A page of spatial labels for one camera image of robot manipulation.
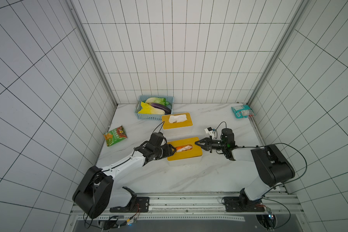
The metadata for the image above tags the yellow box lid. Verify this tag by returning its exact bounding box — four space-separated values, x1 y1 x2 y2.
161 113 193 129
168 137 203 160

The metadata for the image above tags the white tissue box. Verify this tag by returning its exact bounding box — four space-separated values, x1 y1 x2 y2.
167 156 202 166
161 126 193 137

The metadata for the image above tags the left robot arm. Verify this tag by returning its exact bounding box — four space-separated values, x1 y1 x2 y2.
72 132 177 219

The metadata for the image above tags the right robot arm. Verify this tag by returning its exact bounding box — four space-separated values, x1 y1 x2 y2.
195 128 295 212

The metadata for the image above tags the purple toy eggplant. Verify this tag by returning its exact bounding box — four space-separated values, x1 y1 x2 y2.
149 102 172 115

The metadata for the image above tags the blue plastic basket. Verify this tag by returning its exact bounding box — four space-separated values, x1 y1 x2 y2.
134 95 174 120

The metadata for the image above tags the yellow toy cabbage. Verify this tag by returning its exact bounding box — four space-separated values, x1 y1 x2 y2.
138 102 165 115

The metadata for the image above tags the green toy lettuce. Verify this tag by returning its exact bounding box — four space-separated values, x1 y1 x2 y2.
145 97 171 106

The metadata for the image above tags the teal snack packet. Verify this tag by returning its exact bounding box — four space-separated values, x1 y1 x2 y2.
231 105 254 119

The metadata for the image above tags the green snack bag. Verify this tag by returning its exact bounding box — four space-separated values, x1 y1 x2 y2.
103 126 128 147

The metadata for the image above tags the aluminium mounting rail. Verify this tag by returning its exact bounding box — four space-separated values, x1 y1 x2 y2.
71 192 302 222

